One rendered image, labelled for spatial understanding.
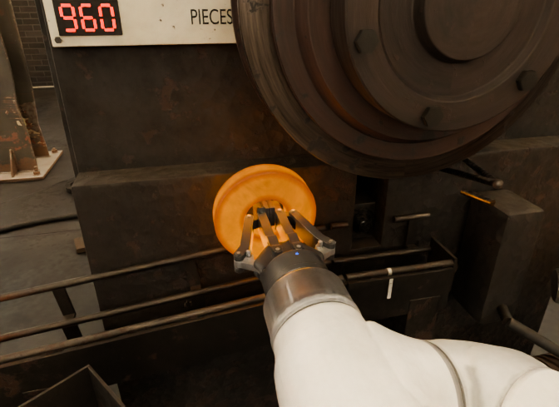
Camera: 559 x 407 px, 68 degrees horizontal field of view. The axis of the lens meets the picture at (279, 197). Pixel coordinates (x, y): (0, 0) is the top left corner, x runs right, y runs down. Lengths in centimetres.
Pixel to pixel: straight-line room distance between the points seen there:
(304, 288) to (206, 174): 32
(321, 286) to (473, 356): 14
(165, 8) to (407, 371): 53
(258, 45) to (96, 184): 32
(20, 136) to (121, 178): 269
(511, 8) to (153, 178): 51
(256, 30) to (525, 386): 43
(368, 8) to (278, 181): 25
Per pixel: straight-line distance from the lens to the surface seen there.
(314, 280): 40
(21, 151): 338
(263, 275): 46
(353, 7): 46
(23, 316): 196
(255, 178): 57
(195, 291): 72
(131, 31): 65
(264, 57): 52
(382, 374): 33
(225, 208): 59
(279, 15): 50
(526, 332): 87
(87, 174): 71
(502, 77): 57
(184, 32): 64
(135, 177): 67
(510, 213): 79
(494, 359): 41
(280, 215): 56
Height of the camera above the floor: 112
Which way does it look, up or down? 25 degrees down
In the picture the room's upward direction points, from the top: straight up
